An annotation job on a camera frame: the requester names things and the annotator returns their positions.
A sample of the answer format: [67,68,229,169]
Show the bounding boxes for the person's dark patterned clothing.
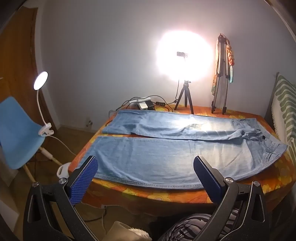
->
[148,207,255,241]

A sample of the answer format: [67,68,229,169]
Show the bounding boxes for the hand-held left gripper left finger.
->
[23,155,99,241]

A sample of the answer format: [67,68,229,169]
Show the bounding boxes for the black cable with inline switch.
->
[148,95,178,112]

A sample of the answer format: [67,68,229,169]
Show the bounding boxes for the orange floral tablecloth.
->
[69,104,296,209]

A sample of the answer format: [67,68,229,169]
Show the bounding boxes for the white lamp cable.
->
[50,135,78,157]

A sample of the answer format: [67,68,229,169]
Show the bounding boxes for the black power adapter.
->
[138,101,155,111]

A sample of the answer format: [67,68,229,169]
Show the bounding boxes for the light blue denim pants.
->
[92,109,288,189]

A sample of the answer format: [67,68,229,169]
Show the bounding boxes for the tall folded grey tripod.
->
[211,33,232,115]

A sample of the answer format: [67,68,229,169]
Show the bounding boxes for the small black tripod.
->
[174,80,195,114]

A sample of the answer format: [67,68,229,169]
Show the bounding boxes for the green white striped cushion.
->
[270,72,296,151]

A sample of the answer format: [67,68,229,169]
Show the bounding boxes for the beige fuzzy slipper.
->
[106,221,152,241]

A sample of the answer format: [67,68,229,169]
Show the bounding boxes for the white clip lamp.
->
[33,71,55,137]

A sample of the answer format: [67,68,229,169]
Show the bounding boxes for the wooden door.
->
[0,7,56,130]

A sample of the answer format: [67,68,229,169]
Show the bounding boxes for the blue chair with wooden legs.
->
[0,96,63,183]

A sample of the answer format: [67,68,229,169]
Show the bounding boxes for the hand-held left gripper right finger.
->
[194,156,270,241]

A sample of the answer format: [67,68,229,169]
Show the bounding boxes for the bright ring light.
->
[156,30,216,82]

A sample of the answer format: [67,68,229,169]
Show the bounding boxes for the colourful hanging cloth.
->
[211,39,236,95]

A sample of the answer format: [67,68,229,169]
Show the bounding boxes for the white power strip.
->
[129,97,151,104]

